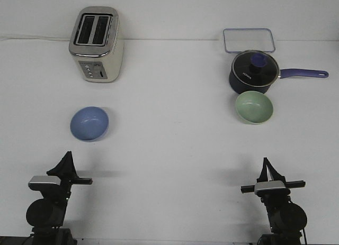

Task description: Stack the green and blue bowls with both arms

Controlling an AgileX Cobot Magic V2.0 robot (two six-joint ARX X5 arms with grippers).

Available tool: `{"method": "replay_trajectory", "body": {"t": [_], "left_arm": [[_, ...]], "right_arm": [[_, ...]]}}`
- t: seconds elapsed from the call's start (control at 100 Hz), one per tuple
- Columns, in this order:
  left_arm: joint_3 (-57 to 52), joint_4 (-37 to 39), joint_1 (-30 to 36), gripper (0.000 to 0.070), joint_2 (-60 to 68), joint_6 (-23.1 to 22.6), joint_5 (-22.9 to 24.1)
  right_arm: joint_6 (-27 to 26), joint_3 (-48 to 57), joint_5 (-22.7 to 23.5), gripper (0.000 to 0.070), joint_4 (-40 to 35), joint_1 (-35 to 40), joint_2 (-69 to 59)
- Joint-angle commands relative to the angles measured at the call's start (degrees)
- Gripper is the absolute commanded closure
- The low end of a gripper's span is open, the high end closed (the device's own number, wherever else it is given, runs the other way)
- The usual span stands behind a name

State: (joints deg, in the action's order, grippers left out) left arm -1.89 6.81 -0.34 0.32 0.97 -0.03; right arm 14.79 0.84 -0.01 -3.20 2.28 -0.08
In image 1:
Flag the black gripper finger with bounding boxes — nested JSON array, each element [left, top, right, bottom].
[[46, 151, 77, 179], [266, 159, 286, 182], [256, 157, 269, 183]]

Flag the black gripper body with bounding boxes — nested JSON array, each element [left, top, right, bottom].
[[240, 180, 306, 202], [54, 173, 93, 203]]

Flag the blue bowl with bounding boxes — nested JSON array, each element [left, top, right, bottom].
[[69, 106, 109, 142]]

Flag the green bowl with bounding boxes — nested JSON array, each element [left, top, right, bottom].
[[235, 90, 274, 124]]

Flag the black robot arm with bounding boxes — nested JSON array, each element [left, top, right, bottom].
[[22, 151, 93, 245], [240, 157, 307, 244]]

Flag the dark blue saucepan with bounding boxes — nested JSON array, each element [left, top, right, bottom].
[[229, 50, 329, 94]]

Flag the glass pot lid blue knob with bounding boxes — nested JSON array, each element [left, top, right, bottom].
[[231, 50, 280, 87]]

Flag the silver cream two-slot toaster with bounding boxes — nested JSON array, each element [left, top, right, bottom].
[[69, 6, 124, 83]]

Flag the clear plastic container lid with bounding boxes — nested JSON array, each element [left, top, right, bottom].
[[223, 28, 275, 53]]

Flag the white toaster power cable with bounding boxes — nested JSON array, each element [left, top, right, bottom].
[[0, 35, 72, 42]]

